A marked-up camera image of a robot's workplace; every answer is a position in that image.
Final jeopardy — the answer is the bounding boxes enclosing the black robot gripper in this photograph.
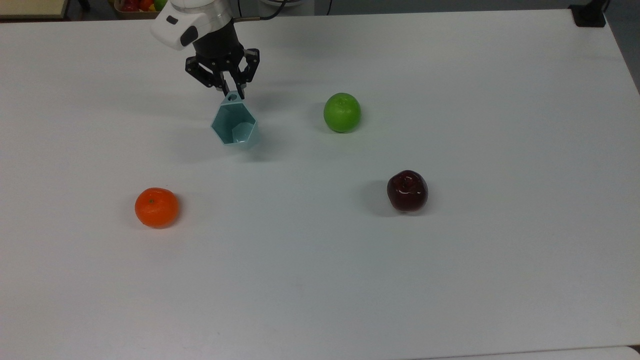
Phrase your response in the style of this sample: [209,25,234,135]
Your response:
[184,19,261,101]

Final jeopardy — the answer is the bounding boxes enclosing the light blue faceted mug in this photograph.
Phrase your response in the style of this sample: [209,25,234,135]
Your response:
[210,91,260,150]

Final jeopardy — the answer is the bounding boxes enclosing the basket with fruit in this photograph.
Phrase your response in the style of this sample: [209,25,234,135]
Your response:
[113,0,169,20]

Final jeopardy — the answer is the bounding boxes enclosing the green apple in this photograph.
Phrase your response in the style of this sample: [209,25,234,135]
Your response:
[323,92,362,134]

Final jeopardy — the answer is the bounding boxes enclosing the orange mandarin fruit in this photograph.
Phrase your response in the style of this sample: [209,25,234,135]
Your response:
[134,187,179,229]

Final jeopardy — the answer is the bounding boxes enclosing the wooden side table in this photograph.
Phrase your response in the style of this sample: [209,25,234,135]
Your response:
[0,0,70,20]

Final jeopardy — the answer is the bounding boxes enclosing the dark red apple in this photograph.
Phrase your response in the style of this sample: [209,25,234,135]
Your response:
[386,170,429,213]

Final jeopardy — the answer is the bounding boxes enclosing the black table clamp mount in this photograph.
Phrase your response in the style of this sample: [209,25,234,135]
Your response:
[569,0,612,28]

